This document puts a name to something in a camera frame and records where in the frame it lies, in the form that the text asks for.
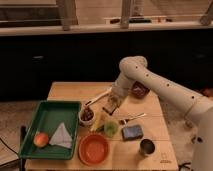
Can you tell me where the metal cup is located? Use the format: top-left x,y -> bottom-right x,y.
139,139 -> 155,156

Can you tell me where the white cup with dark contents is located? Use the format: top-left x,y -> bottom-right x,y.
79,107 -> 95,126

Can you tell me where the yellow banana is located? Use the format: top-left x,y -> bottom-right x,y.
90,113 -> 102,132

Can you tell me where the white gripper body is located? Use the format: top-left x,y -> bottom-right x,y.
107,82 -> 129,106

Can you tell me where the wooden table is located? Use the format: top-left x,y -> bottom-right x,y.
25,82 -> 178,171

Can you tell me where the green plastic tray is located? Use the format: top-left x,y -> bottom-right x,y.
19,100 -> 81,160

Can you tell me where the dark brown bowl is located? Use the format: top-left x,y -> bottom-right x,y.
131,82 -> 150,99

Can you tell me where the red orange bowl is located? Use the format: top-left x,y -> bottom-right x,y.
78,134 -> 110,166

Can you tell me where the metal fork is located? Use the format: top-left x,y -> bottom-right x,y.
119,113 -> 146,125

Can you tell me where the green plastic cup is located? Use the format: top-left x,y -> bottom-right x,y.
104,121 -> 118,137

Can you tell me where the white handled brush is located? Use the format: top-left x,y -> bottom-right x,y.
85,87 -> 111,106

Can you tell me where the blue sponge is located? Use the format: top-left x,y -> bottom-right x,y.
122,125 -> 143,141

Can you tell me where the black whiteboard eraser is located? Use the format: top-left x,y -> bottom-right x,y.
103,105 -> 117,116

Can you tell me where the grey folded cloth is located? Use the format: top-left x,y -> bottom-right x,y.
49,123 -> 72,149

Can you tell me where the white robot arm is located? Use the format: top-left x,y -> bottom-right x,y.
105,56 -> 213,171

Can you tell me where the red apple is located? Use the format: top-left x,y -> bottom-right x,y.
33,133 -> 49,148

